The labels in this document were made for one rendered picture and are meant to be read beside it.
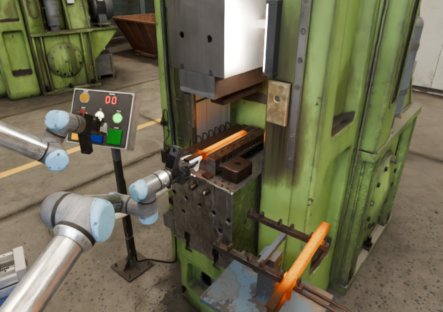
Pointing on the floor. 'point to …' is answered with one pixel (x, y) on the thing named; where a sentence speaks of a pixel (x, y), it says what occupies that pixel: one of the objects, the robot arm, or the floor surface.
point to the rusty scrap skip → (140, 33)
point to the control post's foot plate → (122, 268)
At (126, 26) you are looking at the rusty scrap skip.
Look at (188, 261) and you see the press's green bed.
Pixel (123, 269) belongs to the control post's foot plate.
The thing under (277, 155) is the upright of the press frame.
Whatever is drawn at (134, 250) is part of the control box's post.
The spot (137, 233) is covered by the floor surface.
